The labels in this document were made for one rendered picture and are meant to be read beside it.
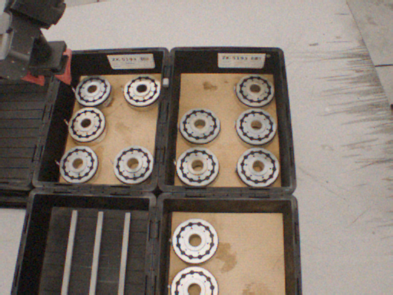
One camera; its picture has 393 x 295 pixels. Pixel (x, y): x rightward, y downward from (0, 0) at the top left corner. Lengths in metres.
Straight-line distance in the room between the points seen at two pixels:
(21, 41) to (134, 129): 0.45
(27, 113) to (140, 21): 0.55
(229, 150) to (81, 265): 0.46
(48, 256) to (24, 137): 0.35
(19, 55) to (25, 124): 0.51
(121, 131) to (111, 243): 0.30
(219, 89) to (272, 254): 0.46
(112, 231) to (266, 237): 0.36
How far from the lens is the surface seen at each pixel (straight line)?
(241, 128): 0.93
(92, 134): 0.97
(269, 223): 0.87
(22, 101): 1.16
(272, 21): 1.38
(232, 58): 0.99
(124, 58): 1.02
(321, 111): 1.18
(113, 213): 0.91
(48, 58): 0.75
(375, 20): 2.59
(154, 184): 0.80
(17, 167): 1.06
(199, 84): 1.03
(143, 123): 0.98
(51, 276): 0.93
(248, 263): 0.85
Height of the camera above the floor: 1.67
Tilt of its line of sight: 65 degrees down
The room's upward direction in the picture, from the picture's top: 7 degrees counter-clockwise
